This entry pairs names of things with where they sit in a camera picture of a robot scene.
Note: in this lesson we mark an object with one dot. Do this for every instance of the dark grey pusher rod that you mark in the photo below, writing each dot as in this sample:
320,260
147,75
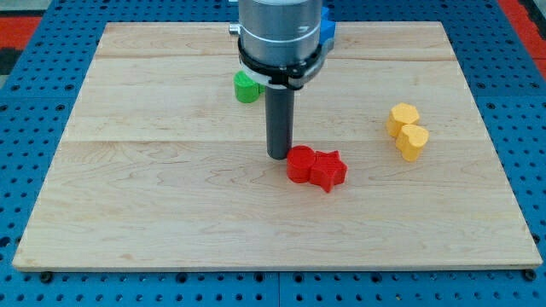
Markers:
279,122

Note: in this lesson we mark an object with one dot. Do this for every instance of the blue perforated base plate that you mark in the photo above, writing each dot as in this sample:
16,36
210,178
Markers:
43,85

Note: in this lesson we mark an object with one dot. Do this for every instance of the yellow hexagon block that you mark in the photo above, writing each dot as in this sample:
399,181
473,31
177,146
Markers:
400,115

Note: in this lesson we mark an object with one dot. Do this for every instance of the yellow heart block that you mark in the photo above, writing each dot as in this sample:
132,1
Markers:
411,140

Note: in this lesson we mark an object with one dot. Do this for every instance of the red star block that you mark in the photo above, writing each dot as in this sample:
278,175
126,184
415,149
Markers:
328,170

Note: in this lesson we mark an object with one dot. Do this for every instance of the green block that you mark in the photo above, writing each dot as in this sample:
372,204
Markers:
246,90

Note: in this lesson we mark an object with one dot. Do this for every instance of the wooden board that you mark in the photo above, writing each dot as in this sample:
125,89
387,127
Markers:
161,169

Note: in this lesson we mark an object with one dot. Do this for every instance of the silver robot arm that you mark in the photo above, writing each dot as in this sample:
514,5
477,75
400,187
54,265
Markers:
283,44

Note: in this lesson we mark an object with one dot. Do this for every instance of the red cylinder block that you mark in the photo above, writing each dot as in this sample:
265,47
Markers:
300,159

